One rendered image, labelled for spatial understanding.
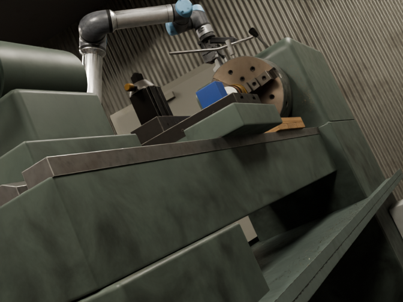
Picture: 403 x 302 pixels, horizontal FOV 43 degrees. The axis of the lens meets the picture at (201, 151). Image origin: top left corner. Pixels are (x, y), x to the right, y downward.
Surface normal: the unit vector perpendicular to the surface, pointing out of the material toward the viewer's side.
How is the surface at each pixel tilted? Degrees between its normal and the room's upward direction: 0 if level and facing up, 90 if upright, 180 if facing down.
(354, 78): 90
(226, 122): 90
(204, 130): 90
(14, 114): 90
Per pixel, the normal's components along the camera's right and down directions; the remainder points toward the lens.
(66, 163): 0.80, -0.43
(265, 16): -0.31, 0.00
